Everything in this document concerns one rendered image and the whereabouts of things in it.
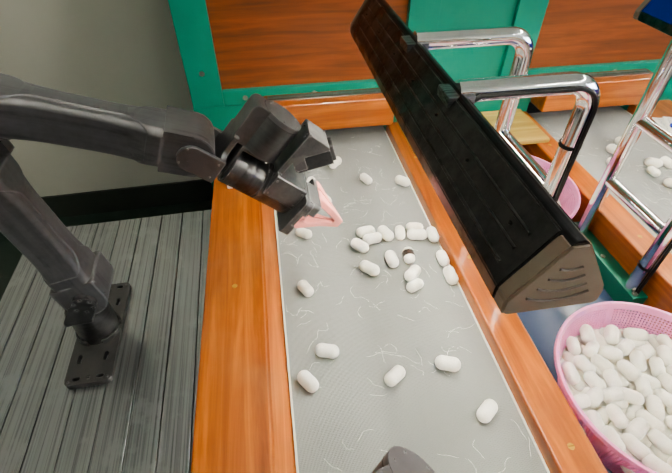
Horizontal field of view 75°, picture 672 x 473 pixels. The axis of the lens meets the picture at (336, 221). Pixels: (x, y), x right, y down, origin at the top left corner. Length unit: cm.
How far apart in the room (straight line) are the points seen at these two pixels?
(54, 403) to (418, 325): 57
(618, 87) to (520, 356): 82
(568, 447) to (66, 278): 69
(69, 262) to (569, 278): 61
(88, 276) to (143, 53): 124
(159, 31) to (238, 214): 108
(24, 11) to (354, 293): 152
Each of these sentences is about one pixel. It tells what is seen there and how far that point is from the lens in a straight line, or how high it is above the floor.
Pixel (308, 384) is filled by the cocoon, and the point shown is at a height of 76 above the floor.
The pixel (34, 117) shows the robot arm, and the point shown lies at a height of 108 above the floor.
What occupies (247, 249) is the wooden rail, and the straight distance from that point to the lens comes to 78.
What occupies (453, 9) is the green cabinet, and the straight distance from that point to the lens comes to 109.
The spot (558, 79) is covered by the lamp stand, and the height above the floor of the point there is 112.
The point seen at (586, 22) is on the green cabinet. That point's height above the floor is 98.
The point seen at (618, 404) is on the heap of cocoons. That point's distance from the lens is 75.
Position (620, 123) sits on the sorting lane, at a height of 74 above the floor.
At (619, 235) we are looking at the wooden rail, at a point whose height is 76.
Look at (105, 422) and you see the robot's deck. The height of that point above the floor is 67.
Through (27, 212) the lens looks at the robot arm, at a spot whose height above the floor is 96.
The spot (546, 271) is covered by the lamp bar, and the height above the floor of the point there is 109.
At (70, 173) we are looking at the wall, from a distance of 219.
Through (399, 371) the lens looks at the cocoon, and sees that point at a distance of 64.
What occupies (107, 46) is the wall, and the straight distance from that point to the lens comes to 187.
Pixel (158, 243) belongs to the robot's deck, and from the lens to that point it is 99.
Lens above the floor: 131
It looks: 42 degrees down
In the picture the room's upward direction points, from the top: straight up
